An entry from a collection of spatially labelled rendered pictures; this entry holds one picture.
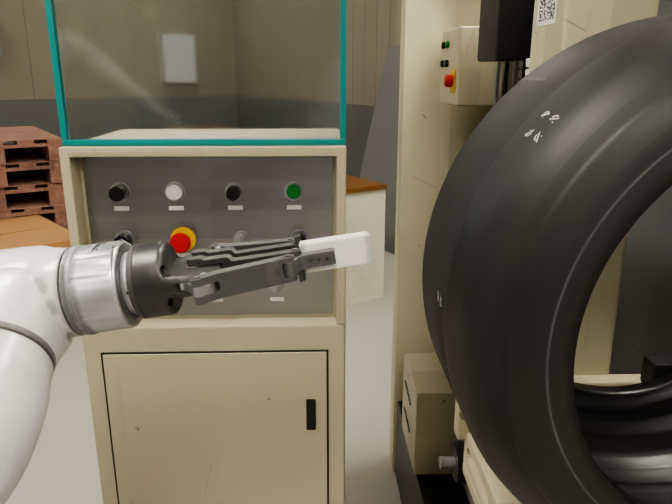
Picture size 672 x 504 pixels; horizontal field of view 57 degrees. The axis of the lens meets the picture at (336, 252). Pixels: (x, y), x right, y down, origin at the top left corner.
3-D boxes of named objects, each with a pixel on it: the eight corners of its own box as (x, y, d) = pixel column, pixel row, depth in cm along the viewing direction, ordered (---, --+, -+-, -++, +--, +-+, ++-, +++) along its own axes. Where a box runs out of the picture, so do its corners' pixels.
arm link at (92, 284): (84, 235, 65) (139, 227, 65) (106, 315, 68) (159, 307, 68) (48, 261, 57) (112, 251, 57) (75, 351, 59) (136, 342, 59)
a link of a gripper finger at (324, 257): (283, 254, 61) (281, 263, 58) (333, 246, 61) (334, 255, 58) (285, 268, 62) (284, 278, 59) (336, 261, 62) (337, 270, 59)
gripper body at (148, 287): (113, 259, 57) (212, 244, 57) (138, 235, 65) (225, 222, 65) (132, 333, 59) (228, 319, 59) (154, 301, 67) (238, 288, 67)
